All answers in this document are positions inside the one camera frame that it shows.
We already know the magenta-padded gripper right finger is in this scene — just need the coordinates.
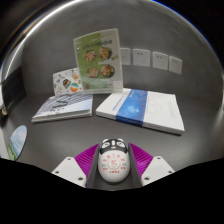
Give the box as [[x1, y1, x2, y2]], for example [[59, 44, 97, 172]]
[[127, 143, 176, 188]]

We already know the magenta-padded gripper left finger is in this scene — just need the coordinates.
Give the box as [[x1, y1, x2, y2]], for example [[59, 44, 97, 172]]
[[51, 143, 101, 189]]

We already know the white panda computer mouse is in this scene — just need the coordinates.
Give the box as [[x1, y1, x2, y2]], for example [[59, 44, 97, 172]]
[[97, 138, 131, 184]]

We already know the round landscape-print mouse pad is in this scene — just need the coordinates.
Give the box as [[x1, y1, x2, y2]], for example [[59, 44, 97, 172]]
[[7, 124, 28, 162]]

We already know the white book with blue band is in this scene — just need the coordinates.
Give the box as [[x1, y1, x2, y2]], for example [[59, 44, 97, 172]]
[[95, 87, 186, 136]]

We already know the grey book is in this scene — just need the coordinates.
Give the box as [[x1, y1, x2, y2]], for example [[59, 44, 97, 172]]
[[31, 92, 94, 124]]

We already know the white card with colourful stickers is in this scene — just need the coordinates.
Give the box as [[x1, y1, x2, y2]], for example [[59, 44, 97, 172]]
[[52, 67, 84, 97]]

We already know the green menu sign stand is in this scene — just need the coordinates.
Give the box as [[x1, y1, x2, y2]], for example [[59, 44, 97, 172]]
[[72, 28, 124, 95]]

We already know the white wall socket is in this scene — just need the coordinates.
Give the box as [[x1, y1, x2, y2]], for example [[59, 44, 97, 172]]
[[119, 47, 132, 66], [168, 55, 184, 75], [132, 48, 152, 68], [152, 51, 169, 71]]

